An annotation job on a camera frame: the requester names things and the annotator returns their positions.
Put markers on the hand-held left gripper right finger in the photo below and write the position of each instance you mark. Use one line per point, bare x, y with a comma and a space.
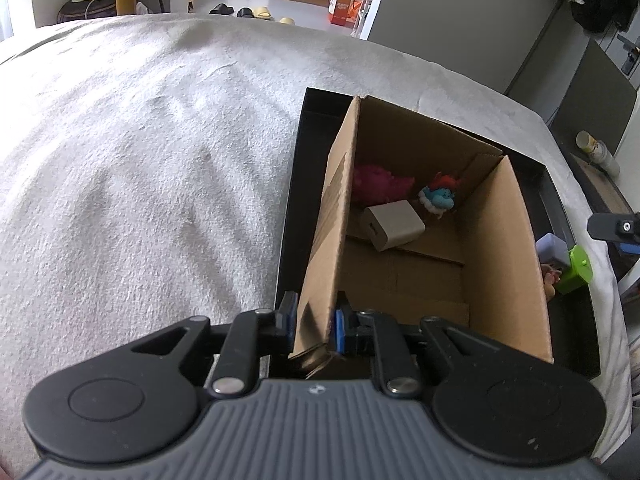
340, 327

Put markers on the dark round stool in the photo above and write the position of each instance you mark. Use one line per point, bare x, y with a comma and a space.
100, 2

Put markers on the red and blue figure toy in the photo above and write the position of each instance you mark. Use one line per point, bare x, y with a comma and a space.
439, 197

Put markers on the brown cardboard box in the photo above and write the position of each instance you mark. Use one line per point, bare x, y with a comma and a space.
505, 260

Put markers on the brown-haired doll figure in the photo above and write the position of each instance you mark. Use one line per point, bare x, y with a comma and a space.
549, 280

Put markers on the white charger adapter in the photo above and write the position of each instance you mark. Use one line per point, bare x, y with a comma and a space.
392, 225

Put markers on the black slipper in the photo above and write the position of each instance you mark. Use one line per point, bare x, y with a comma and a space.
245, 12
220, 9

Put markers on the grey leaning board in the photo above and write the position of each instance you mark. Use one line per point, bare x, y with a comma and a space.
595, 100

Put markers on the green hexagonal container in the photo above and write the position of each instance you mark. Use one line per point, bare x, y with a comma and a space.
575, 269

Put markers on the white bottle lying down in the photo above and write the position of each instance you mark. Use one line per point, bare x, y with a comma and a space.
597, 152

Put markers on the black-framed brown board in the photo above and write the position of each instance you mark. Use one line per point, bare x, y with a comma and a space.
602, 187

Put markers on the pink plush toy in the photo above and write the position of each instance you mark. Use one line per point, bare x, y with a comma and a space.
377, 182

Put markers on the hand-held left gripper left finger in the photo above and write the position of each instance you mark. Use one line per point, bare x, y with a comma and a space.
289, 317

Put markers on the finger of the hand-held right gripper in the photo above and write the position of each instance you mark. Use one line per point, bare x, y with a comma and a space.
612, 226
632, 248

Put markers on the lilac block figure toy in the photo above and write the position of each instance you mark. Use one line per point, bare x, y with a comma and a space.
552, 249

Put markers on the black square tray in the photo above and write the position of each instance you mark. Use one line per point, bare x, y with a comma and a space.
295, 200

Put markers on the orange cardboard box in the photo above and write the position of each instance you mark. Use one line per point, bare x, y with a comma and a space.
342, 6

